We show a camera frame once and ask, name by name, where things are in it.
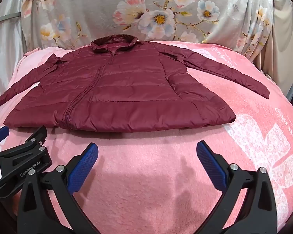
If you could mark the grey floral sheet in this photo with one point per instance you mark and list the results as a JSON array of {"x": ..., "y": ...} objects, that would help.
[{"x": 107, "y": 12}]

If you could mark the maroon puffer jacket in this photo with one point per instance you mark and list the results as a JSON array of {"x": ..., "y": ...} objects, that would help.
[{"x": 127, "y": 95}]

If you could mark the pink printed blanket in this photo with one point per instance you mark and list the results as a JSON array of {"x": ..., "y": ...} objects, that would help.
[{"x": 149, "y": 175}]

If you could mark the grey curved rail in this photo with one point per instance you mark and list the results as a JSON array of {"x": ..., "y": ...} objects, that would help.
[{"x": 5, "y": 19}]

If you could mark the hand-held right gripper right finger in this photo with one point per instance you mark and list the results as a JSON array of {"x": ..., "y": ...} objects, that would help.
[{"x": 211, "y": 166}]

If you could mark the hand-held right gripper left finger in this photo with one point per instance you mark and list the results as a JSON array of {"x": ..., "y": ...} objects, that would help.
[{"x": 84, "y": 168}]

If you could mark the beige curtain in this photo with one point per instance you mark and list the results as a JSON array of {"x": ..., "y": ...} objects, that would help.
[{"x": 285, "y": 41}]

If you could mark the grey satin curtain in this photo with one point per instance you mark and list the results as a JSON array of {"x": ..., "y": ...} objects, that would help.
[{"x": 5, "y": 39}]

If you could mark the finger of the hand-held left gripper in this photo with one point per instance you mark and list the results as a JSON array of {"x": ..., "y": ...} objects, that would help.
[
  {"x": 36, "y": 137},
  {"x": 0, "y": 135}
]

